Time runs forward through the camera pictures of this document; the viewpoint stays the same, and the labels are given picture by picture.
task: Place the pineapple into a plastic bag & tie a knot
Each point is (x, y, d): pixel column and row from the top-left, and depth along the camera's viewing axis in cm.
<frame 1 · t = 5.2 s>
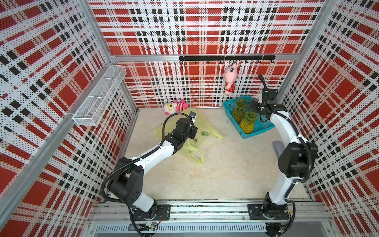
left hand: (193, 124, 88), fingers closed
right hand: (257, 105, 90), fingers open
yellow-green plastic bag: (192, 148, 86), point 13 cm above the table
pineapple front yellow: (247, 124, 99), point 11 cm above the table
pineapple rear green: (239, 110, 101), point 16 cm above the table
teal plastic basket: (260, 126, 112), on the table
pink striped plush toy: (172, 107, 116), point 7 cm above the table

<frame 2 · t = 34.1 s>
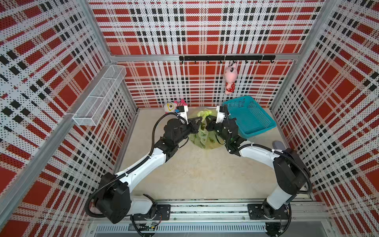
left hand: (204, 117, 75), fingers closed
right hand: (206, 114, 82), fingers closed
yellow-green plastic bag: (205, 138, 88), point 15 cm above the table
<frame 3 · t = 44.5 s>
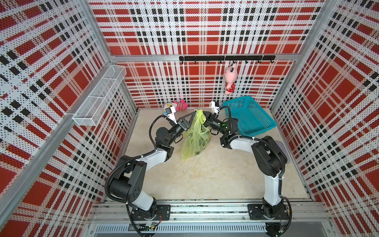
left hand: (197, 113, 75), fingers open
right hand: (195, 112, 73), fingers closed
yellow-green plastic bag: (197, 138, 78), point 24 cm above the table
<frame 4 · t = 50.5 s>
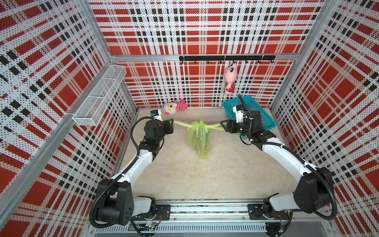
left hand: (173, 119, 84), fingers open
right hand: (226, 122, 81), fingers open
yellow-green plastic bag: (198, 134, 82), point 21 cm above the table
